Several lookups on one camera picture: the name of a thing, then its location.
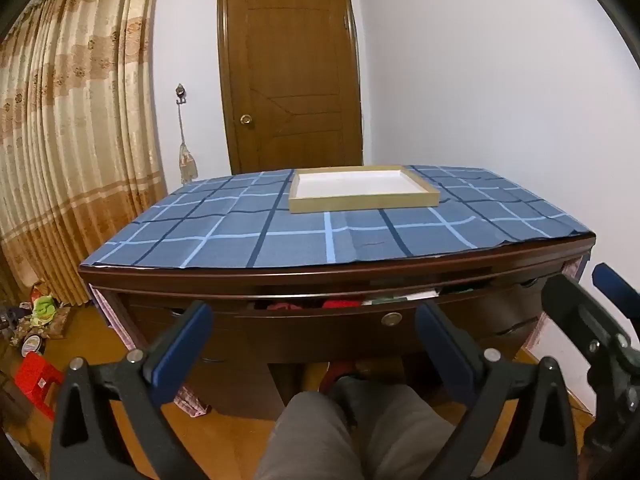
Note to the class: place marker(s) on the round tin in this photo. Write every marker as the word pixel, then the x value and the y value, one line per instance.
pixel 31 344

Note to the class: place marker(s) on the metal wall hook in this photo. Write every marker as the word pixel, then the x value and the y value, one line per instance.
pixel 180 94

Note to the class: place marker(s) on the dark wooden dresser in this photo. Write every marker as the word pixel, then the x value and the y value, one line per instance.
pixel 250 277

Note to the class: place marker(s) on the blue plaid tablecloth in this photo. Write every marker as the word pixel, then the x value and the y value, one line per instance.
pixel 225 230

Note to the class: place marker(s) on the person's leg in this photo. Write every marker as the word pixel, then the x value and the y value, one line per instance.
pixel 300 440
pixel 400 430

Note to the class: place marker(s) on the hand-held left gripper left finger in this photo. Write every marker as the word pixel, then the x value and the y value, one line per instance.
pixel 182 350

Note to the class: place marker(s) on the red plastic stool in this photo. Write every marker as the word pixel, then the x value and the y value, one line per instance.
pixel 35 375

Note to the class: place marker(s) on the beige curtain tassel tieback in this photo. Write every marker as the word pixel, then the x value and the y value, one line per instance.
pixel 186 157

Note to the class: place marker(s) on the wooden framed white tray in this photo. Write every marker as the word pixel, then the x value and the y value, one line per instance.
pixel 360 185

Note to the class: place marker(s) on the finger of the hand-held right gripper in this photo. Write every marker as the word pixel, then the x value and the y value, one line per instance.
pixel 567 300
pixel 612 282

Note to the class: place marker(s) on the dark wooden drawer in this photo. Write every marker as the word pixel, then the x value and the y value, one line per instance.
pixel 325 332

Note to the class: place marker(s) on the brass door knob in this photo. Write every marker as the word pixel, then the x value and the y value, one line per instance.
pixel 246 119

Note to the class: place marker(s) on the round brass drawer lock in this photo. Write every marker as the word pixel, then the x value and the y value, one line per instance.
pixel 391 319

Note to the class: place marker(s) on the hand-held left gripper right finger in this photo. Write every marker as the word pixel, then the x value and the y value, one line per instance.
pixel 445 355

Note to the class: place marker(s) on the floor clutter pile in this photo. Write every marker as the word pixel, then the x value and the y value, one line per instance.
pixel 56 328

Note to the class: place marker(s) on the brown wooden door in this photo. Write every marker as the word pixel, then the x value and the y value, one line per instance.
pixel 295 60

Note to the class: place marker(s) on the person's left leg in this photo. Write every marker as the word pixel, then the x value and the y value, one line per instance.
pixel 300 440

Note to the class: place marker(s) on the beige patterned curtain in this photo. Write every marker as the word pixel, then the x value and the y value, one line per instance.
pixel 75 135

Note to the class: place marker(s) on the person's right leg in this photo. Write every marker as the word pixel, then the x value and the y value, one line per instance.
pixel 400 430

